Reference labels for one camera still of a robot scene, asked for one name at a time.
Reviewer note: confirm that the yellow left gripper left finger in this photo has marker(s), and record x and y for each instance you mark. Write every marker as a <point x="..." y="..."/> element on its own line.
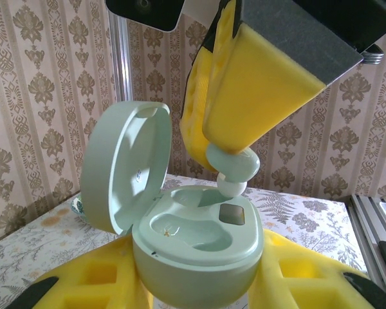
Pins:
<point x="83" y="283"/>

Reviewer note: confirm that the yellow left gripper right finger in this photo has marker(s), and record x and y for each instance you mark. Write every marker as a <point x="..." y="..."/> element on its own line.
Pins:
<point x="308" y="283"/>

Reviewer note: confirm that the aluminium frame post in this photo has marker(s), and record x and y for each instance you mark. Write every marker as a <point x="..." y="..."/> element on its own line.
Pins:
<point x="120" y="64"/>

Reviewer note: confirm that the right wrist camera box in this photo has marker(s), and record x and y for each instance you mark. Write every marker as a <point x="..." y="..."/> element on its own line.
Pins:
<point x="141" y="13"/>

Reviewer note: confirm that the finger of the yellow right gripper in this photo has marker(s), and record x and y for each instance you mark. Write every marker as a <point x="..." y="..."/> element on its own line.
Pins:
<point x="194" y="116"/>
<point x="260" y="96"/>

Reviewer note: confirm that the mint green earbud case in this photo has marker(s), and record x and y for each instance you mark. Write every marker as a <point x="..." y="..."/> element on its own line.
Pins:
<point x="196" y="273"/>

